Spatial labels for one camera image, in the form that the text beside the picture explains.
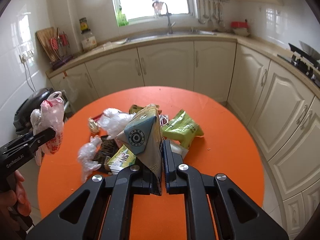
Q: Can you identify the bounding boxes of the white red plastic bag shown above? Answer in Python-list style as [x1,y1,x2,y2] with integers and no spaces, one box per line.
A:
[30,91,65,166]

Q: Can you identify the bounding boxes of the white blister pack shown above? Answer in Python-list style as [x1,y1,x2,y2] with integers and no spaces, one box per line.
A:
[170,140,189,159]

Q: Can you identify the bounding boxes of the person's left hand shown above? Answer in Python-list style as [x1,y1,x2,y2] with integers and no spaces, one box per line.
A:
[1,170,31,231]

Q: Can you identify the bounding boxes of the green white printed wrapper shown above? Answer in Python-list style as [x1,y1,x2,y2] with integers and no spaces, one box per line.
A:
[107,145,136,175]

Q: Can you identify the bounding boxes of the dark brown wrapper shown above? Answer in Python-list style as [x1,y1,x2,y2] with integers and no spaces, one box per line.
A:
[93,135,119,174]

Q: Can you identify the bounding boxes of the green snack bag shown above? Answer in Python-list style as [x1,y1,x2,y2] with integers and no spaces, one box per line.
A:
[161,109,204,149]

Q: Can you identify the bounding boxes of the gold foil wrapper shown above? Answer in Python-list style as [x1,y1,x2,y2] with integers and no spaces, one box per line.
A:
[88,118,100,134]

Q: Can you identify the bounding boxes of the red snack wrapper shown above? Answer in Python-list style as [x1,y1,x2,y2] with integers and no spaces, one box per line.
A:
[91,113,104,121]

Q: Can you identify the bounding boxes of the olive crumpled wrapper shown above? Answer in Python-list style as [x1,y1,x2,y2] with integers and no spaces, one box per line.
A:
[129,103,162,114]

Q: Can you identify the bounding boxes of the red utensil rack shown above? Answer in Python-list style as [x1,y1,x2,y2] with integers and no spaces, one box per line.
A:
[49,28,73,70]

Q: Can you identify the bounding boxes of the wooden cutting board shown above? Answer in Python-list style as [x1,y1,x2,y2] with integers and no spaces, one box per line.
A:
[36,27,59,63]

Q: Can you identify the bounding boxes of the glass jar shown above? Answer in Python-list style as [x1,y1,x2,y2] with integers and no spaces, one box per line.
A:
[81,29,98,52]

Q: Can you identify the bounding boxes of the cream lower cabinets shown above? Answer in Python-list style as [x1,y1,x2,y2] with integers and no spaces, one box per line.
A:
[48,38,319,237]

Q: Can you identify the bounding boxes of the yellow black bottle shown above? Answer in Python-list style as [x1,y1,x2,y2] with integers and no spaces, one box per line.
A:
[79,17,89,33]

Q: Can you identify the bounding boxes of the stainless steel sink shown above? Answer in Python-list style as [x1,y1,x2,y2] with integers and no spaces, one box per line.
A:
[125,29,217,43]

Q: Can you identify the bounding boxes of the chrome faucet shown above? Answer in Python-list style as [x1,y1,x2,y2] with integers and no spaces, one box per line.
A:
[152,0,176,34]

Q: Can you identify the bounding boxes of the green dish soap bottle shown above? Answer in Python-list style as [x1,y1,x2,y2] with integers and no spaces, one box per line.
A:
[117,6,129,27]

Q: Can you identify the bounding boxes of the red lidded bowl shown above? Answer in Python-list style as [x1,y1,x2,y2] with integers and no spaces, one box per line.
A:
[231,20,251,37]

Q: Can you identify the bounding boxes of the black gas stove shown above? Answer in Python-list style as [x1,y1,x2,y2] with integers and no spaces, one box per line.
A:
[277,43,319,88]

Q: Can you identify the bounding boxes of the steel wok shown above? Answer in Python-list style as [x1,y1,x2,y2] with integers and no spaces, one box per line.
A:
[299,41,320,61]

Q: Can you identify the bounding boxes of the wall power socket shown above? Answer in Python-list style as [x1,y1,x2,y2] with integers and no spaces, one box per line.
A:
[19,50,34,64]

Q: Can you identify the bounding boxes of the hanging utensil rail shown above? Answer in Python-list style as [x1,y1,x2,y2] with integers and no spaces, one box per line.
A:
[196,0,230,31]

